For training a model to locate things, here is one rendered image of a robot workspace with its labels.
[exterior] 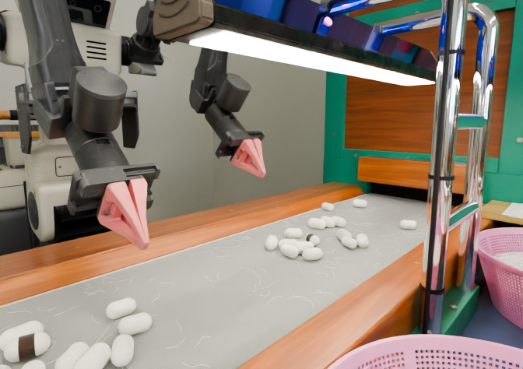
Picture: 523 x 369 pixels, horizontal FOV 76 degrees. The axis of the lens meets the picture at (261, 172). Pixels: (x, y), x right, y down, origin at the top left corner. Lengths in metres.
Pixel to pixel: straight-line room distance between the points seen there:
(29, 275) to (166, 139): 2.29
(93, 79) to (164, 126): 2.31
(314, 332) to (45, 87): 0.44
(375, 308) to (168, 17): 0.35
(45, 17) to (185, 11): 0.27
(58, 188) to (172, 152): 1.86
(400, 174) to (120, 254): 0.71
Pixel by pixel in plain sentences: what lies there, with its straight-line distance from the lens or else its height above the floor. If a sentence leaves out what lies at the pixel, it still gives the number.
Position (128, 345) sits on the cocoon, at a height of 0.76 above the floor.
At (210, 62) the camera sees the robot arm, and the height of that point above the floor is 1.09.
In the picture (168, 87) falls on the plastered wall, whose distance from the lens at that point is 2.80.
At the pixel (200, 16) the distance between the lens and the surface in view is 0.31.
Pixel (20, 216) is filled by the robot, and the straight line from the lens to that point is 1.31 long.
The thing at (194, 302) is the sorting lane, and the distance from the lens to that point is 0.45.
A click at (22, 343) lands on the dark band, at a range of 0.41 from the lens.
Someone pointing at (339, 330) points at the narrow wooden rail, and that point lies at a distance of 0.36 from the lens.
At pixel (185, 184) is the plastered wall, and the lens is 2.90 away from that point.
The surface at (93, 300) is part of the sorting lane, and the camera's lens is 0.49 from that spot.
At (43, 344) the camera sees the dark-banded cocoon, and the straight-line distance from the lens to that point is 0.41.
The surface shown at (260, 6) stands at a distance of 0.36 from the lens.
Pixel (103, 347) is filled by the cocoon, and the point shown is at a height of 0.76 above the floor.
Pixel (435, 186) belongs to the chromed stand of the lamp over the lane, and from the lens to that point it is 0.40.
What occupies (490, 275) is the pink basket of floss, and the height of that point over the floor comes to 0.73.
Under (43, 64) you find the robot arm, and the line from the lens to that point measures 0.54.
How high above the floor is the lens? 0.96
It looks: 9 degrees down
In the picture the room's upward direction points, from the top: straight up
